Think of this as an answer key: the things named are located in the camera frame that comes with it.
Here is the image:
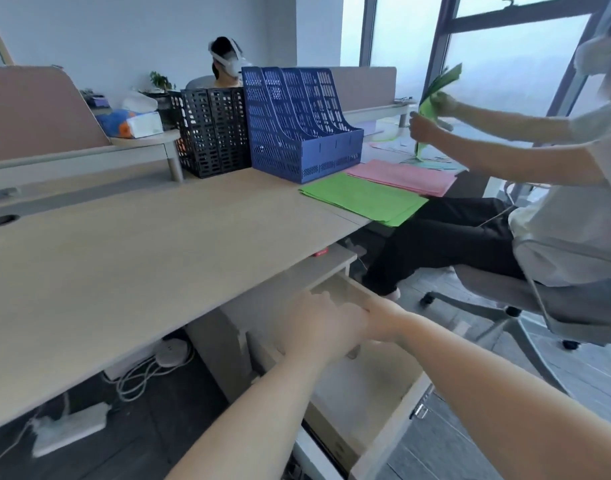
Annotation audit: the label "person's right hand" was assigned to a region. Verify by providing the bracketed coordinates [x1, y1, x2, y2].
[364, 296, 412, 344]

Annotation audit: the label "person's left hand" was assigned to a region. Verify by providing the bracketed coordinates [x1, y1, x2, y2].
[281, 292, 371, 368]

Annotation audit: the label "person's right forearm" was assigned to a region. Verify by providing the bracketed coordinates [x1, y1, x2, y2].
[398, 312, 611, 480]

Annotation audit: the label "person's left forearm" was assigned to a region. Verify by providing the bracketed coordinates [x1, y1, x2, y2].
[165, 345, 337, 480]

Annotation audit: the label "light wooden drawer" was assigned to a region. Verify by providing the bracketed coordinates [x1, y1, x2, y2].
[246, 274, 434, 480]

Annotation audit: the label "light wooden drawer cabinet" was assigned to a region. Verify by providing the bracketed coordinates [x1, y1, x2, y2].
[185, 243, 359, 405]

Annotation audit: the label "stack of green paper sheets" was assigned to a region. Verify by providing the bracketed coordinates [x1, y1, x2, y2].
[299, 173, 429, 228]

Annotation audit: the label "stack of pink paper sheets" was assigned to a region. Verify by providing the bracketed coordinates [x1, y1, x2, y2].
[344, 159, 458, 198]

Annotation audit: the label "scattered pale paper sheets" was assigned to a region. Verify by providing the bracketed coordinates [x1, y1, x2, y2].
[369, 126, 468, 173]

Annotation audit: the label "white round adapter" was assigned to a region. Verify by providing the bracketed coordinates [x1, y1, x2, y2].
[153, 338, 189, 368]

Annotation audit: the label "blue plastic file rack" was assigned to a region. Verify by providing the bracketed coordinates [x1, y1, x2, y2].
[241, 66, 364, 185]

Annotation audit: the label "grey office chair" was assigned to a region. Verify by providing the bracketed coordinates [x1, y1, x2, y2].
[419, 181, 611, 396]

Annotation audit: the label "black plastic file rack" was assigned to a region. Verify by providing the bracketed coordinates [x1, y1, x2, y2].
[168, 87, 253, 179]

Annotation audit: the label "brown desk divider panel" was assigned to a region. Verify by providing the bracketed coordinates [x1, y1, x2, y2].
[0, 65, 112, 164]
[327, 66, 397, 113]

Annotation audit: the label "green paper sheets bundle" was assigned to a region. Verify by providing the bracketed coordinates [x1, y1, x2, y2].
[414, 63, 463, 161]

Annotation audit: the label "white headset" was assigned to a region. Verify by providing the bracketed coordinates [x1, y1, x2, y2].
[209, 38, 254, 78]

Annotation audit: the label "tissue pack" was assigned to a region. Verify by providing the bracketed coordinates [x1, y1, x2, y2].
[96, 108, 165, 140]

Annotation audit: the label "white power strip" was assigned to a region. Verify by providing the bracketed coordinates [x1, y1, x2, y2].
[31, 402, 112, 458]

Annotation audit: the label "potted green plant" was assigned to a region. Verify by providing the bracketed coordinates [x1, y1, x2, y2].
[149, 71, 177, 93]

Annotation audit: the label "beige desk shelf riser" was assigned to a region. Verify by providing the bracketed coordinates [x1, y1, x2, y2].
[0, 129, 185, 193]

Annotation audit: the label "white cables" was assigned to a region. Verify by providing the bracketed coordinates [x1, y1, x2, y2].
[104, 345, 195, 402]

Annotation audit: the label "dark window frame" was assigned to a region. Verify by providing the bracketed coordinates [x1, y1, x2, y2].
[359, 0, 611, 145]

